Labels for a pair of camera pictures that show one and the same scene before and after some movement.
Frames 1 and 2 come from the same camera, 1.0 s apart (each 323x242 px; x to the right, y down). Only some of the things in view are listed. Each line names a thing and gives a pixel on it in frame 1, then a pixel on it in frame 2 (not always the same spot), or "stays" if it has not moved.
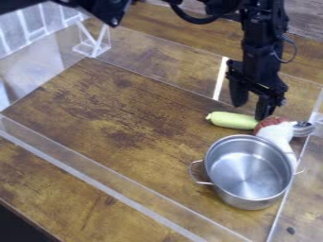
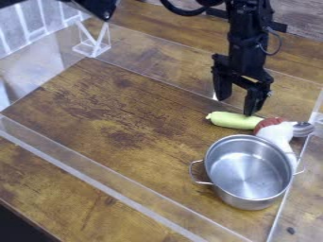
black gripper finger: x=239 y=91 to x=221 y=84
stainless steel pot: x=249 y=169 stays
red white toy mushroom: x=276 y=129 stays
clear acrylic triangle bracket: x=89 y=46 stays
